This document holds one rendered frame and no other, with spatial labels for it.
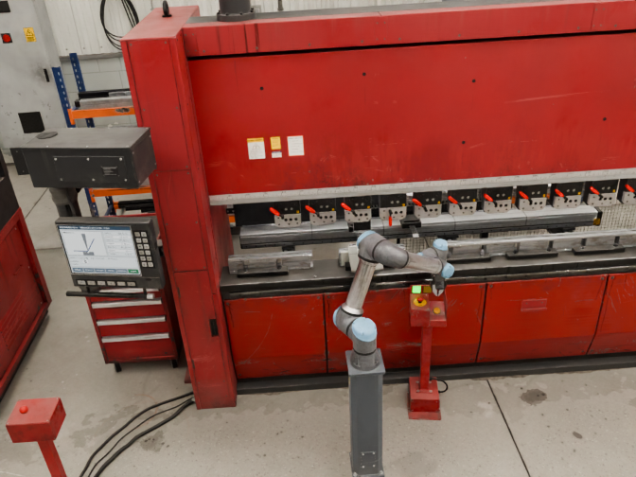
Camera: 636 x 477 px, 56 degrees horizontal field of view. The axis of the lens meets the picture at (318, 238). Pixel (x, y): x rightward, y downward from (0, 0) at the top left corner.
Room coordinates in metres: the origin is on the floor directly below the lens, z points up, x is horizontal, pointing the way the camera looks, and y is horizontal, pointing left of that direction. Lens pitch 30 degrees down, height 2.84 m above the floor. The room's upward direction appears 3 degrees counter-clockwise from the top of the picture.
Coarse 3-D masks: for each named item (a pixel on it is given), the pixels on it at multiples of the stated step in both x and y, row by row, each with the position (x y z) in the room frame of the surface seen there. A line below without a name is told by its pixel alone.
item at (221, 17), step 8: (224, 0) 3.10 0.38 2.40; (232, 0) 3.09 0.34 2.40; (240, 0) 3.10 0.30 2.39; (248, 0) 3.14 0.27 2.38; (280, 0) 3.30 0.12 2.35; (224, 8) 3.11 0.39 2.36; (232, 8) 3.09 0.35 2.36; (240, 8) 3.10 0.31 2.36; (248, 8) 3.13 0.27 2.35; (280, 8) 3.30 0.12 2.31; (224, 16) 3.08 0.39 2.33; (232, 16) 3.07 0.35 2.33; (240, 16) 3.08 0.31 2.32; (248, 16) 3.10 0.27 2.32
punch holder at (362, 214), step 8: (344, 200) 3.03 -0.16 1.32; (352, 200) 3.03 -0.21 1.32; (360, 200) 3.04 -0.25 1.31; (368, 200) 3.04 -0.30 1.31; (352, 208) 3.03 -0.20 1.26; (360, 208) 3.04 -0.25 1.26; (368, 208) 3.04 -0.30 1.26; (344, 216) 3.04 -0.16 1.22; (352, 216) 3.03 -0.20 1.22; (360, 216) 3.03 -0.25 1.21; (368, 216) 3.03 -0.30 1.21
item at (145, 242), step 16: (64, 224) 2.43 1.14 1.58; (80, 224) 2.42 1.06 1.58; (96, 224) 2.41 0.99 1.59; (112, 224) 2.40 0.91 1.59; (128, 224) 2.38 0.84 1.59; (144, 224) 2.37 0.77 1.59; (144, 240) 2.37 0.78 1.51; (144, 256) 2.37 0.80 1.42; (144, 272) 2.38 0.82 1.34; (160, 272) 2.38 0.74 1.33; (144, 288) 2.38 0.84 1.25; (160, 288) 2.37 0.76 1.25
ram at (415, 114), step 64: (192, 64) 3.03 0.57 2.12; (256, 64) 3.03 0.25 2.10; (320, 64) 3.03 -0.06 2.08; (384, 64) 3.04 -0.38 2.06; (448, 64) 3.04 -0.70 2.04; (512, 64) 3.05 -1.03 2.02; (576, 64) 3.05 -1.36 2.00; (256, 128) 3.03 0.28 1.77; (320, 128) 3.03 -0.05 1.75; (384, 128) 3.04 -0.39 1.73; (448, 128) 3.04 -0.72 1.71; (512, 128) 3.05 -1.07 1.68; (576, 128) 3.05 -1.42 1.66; (256, 192) 3.03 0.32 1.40; (384, 192) 3.04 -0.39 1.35
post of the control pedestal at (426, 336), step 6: (426, 330) 2.75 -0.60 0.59; (426, 336) 2.75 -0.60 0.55; (426, 342) 2.75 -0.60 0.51; (426, 348) 2.75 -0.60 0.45; (420, 354) 2.80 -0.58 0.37; (426, 354) 2.75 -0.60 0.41; (420, 360) 2.78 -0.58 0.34; (426, 360) 2.75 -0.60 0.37; (420, 366) 2.76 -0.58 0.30; (426, 366) 2.75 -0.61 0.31; (420, 372) 2.75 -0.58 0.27; (426, 372) 2.75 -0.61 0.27; (420, 378) 2.75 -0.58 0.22; (426, 378) 2.75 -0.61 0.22; (420, 384) 2.75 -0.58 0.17; (426, 384) 2.75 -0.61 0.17
